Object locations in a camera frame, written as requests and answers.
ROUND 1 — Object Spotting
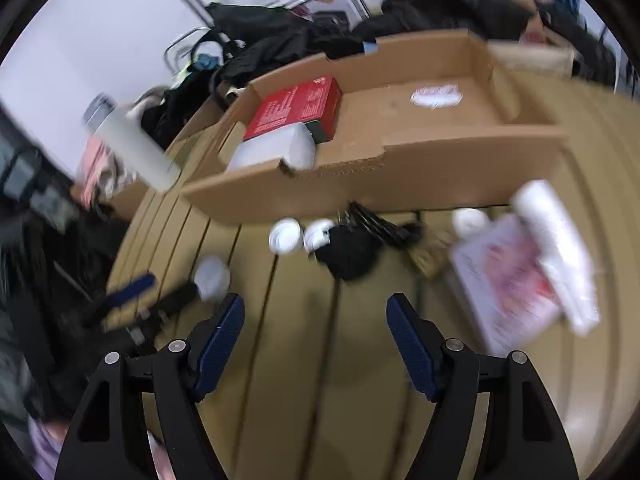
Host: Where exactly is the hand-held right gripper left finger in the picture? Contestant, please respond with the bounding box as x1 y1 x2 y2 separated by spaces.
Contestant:
54 292 246 480

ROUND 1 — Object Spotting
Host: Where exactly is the pink bag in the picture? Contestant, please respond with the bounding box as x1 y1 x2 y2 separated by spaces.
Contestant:
75 137 113 208

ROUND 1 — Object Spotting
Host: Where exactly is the purple clothing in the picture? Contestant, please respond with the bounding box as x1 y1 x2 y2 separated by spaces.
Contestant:
27 417 71 480

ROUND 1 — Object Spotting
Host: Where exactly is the shallow cardboard box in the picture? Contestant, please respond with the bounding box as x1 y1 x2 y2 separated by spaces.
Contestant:
181 29 568 226

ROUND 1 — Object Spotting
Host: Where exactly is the red box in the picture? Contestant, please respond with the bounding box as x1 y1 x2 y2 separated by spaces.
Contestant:
243 76 343 143

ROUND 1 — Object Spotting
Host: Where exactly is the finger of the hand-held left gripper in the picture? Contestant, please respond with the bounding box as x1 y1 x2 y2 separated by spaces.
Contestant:
82 272 157 328
125 282 202 348

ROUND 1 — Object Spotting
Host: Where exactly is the white round jar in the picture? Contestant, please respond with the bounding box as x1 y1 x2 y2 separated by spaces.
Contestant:
451 207 488 238
194 256 232 302
302 218 335 255
268 217 303 256

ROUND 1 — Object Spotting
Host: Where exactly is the beige canvas bag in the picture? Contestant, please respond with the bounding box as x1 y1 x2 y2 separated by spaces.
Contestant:
487 40 583 81

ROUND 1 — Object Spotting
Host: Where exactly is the black jacket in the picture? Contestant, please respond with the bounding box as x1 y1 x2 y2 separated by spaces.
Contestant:
352 0 533 43

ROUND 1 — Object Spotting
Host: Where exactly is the small gold packet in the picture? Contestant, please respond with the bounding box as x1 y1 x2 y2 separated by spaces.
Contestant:
407 237 453 278

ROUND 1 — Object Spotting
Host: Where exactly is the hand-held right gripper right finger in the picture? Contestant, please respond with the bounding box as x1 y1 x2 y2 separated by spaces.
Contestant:
386 292 581 480

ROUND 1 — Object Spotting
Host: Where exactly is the white insulated bottle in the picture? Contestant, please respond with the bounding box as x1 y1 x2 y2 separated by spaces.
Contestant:
81 92 182 193

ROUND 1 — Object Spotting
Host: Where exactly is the white metal frame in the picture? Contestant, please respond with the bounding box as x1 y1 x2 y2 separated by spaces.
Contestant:
164 26 236 76

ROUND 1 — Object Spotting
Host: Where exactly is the white tube pack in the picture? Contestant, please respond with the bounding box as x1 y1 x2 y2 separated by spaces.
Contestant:
511 180 601 337

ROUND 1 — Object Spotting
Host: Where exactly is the pink and white box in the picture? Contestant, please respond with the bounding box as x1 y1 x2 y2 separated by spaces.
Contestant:
448 214 563 358

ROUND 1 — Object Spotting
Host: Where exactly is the black bag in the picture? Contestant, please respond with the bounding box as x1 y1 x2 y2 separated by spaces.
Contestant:
537 2 618 91

